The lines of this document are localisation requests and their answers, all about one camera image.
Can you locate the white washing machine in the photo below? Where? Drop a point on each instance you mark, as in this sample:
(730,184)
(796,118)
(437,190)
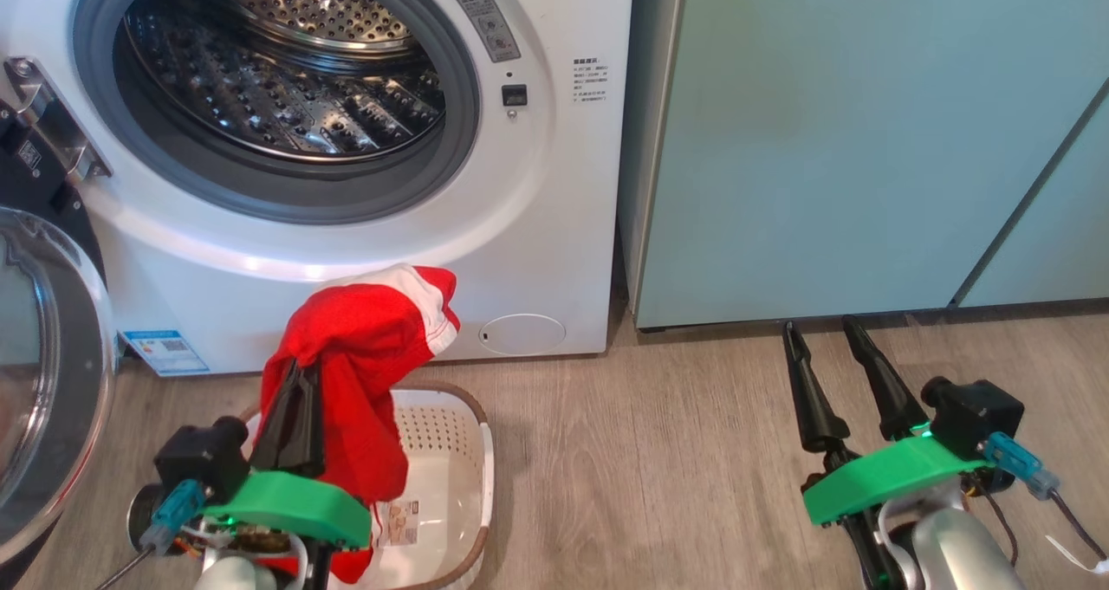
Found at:
(537,226)

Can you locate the white perforated laundry basket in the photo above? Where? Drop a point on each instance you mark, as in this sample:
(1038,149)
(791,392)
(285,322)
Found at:
(442,460)

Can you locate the teal cabinet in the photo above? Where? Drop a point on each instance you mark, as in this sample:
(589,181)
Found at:
(1066,235)
(823,139)

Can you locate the red and white garment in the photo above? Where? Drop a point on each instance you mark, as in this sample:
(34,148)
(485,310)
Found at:
(364,356)

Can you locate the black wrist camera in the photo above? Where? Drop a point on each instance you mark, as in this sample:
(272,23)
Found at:
(199,456)
(975,412)

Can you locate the paper label in basket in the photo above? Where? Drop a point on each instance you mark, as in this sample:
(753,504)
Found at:
(398,523)

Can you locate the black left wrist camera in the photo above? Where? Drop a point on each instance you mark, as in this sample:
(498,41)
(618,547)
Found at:
(199,456)

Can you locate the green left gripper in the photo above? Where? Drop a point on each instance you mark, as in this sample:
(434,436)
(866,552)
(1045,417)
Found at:
(295,503)

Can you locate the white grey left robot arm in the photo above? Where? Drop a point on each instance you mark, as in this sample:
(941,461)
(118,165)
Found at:
(234,574)

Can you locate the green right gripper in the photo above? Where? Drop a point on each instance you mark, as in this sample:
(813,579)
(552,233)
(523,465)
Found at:
(884,477)

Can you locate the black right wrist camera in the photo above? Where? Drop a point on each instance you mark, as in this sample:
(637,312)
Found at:
(975,412)

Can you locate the round glass washing machine door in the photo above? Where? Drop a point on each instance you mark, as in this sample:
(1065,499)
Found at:
(61,356)

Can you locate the blue energy label sticker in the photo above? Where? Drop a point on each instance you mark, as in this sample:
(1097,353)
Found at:
(165,353)

